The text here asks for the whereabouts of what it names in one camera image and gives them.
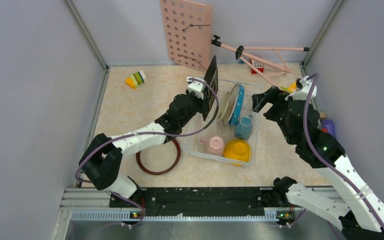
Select yellow toy frame block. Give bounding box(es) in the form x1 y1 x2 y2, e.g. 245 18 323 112
287 83 297 93

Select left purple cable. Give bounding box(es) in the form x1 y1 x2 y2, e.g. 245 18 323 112
75 77 220 229

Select yellow ribbed bowl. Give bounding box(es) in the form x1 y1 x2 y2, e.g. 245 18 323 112
223 138 252 167

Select purple cable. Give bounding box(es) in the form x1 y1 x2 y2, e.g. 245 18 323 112
75 77 220 229
302 73 384 240

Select red white toy block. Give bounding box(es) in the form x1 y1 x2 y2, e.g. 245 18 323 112
249 59 264 75

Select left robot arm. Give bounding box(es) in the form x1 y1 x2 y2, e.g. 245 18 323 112
76 92 211 207

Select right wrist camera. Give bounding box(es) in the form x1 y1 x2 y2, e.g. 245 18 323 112
284 75 317 101

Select purple flashlight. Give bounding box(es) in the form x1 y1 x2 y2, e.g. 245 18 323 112
321 119 336 138

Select blue polka dot plate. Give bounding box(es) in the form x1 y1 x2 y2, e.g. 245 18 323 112
228 83 245 126

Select white wire dish rack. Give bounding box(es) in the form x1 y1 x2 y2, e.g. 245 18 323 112
181 79 263 167

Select pink tripod stand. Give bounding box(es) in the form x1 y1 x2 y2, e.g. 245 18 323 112
211 35 310 87

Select dark red round plate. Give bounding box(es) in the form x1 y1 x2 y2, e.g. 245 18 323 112
135 139 181 176

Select round printed white plate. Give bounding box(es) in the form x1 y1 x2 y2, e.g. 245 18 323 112
222 83 240 125

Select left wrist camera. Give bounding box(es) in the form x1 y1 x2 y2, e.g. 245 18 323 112
186 76 206 100

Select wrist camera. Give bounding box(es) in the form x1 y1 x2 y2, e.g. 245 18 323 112
186 76 206 100
284 75 317 101

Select pink white mug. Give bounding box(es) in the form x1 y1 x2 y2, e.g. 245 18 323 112
200 136 225 156

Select green toy brick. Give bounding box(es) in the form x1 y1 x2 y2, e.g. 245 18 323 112
280 86 292 93

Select blue floral mug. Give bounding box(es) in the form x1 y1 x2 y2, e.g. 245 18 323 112
233 114 254 140

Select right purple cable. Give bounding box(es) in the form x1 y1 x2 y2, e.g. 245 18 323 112
302 73 384 240

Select square black-rimmed plate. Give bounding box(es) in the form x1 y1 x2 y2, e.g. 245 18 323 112
201 55 219 122

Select small wooden cube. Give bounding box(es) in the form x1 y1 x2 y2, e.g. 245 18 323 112
319 112 327 120

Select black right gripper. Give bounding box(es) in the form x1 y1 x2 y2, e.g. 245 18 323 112
252 85 297 145

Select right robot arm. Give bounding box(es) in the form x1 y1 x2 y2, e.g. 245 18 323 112
251 85 384 240

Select yellow green toy block stack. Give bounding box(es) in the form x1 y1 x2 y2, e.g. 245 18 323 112
125 70 147 89

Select pink pegboard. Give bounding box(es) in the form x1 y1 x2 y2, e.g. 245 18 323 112
159 0 214 73

